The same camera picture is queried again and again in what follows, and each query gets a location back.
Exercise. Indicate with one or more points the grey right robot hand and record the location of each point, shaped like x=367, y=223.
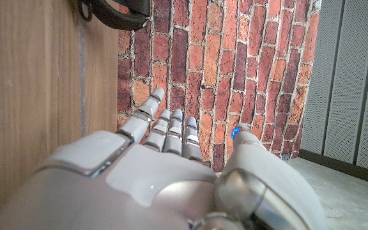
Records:
x=145, y=185

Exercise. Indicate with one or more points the black backpack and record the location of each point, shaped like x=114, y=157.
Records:
x=117, y=19

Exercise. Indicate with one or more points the red brick printed backdrop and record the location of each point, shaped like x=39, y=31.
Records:
x=219, y=64

